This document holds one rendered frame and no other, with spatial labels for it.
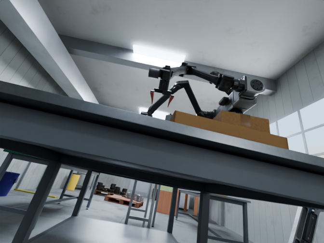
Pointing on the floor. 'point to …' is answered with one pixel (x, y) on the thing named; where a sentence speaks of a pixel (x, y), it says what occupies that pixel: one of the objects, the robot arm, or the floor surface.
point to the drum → (73, 182)
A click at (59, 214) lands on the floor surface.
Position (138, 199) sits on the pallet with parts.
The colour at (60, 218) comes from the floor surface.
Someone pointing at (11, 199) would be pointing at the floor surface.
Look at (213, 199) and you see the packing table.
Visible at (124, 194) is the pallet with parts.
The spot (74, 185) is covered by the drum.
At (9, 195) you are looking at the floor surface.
